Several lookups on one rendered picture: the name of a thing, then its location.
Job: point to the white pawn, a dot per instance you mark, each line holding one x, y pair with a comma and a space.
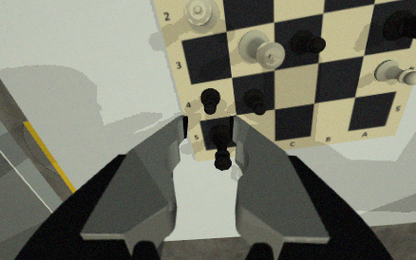
389, 69

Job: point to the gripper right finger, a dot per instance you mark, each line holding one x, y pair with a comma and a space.
282, 202

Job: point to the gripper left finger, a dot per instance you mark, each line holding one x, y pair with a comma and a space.
130, 200

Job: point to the white king chess piece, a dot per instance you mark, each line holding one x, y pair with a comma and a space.
255, 47

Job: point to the black and cream chessboard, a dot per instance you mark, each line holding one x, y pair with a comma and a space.
312, 99

